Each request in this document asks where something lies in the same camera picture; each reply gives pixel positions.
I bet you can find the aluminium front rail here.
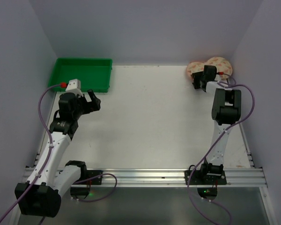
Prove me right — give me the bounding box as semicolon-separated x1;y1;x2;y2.
23;166;265;188

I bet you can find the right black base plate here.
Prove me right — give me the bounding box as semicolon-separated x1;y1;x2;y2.
184;170;227;185

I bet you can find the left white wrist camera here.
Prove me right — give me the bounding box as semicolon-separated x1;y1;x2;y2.
65;79;83;97

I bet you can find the purple cable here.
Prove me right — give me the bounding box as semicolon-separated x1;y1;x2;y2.
0;82;119;225
186;71;257;225

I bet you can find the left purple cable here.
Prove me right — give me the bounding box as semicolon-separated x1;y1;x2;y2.
0;82;119;225

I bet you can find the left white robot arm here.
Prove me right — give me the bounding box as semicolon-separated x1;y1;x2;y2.
15;90;101;218

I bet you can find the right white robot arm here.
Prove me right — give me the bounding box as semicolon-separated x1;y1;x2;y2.
189;65;242;185

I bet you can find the floral fabric laundry bag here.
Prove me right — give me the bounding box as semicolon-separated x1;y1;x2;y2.
186;57;233;80

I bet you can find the green plastic tray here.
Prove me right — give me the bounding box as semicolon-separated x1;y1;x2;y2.
48;58;112;93

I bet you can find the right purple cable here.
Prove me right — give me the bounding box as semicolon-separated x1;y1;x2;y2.
186;71;257;225

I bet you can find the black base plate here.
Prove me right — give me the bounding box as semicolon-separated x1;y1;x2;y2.
184;170;227;185
85;170;103;186

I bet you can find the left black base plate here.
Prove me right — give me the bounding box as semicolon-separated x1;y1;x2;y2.
85;170;103;186

